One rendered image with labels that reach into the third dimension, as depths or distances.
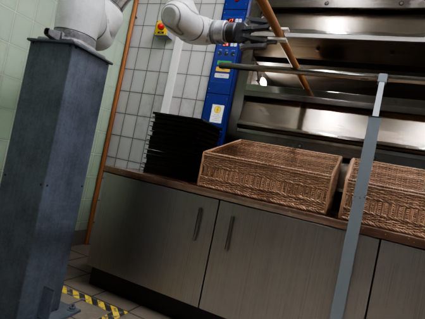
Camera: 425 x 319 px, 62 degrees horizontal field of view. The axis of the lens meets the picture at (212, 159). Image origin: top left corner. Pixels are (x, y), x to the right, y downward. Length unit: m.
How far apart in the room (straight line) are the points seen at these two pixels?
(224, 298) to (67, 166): 0.79
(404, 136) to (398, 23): 0.57
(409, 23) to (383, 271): 1.24
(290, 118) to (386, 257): 0.92
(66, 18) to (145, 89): 1.04
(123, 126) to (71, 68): 1.13
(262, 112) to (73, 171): 1.09
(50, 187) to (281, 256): 0.87
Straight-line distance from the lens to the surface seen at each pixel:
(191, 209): 1.50
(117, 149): 2.41
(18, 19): 2.01
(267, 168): 1.44
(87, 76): 1.40
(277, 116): 1.98
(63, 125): 1.34
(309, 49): 2.00
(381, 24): 2.08
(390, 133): 1.91
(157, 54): 2.40
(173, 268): 1.57
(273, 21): 1.26
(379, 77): 1.58
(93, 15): 1.46
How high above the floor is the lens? 0.68
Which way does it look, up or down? 1 degrees up
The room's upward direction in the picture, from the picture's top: 11 degrees clockwise
